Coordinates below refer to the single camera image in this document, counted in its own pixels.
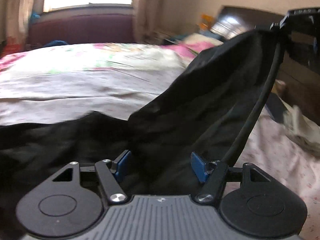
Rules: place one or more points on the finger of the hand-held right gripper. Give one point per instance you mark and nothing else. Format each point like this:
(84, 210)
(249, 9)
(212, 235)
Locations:
(277, 25)

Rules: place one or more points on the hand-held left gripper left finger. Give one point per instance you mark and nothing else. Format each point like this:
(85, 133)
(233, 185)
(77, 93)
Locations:
(122, 166)

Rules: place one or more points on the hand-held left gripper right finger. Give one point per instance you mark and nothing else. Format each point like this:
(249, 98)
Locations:
(200, 167)

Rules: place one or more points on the black pants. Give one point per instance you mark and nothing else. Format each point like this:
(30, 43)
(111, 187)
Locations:
(200, 92)

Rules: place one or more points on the dark brown headboard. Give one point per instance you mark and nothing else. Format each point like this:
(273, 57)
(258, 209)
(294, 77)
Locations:
(235, 15)

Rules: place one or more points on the orange packet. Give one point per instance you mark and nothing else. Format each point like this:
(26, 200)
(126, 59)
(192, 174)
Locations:
(207, 21)

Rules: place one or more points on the dark blue folded case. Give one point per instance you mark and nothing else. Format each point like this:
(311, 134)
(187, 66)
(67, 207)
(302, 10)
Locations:
(275, 108)

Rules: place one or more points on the cherry print bed sheet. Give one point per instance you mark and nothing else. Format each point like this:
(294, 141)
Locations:
(75, 92)

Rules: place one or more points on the pale green cloth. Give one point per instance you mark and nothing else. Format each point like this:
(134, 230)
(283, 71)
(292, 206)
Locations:
(301, 130)

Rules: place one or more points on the pink floral quilt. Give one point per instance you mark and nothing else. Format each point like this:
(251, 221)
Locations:
(185, 50)

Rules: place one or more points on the beige curtain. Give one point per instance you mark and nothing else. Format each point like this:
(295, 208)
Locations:
(147, 10)
(22, 10)

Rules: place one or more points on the blue cloth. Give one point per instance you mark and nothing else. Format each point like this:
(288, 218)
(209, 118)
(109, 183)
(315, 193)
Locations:
(56, 43)

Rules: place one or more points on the maroon padded bench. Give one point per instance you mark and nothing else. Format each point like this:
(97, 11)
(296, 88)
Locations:
(82, 27)

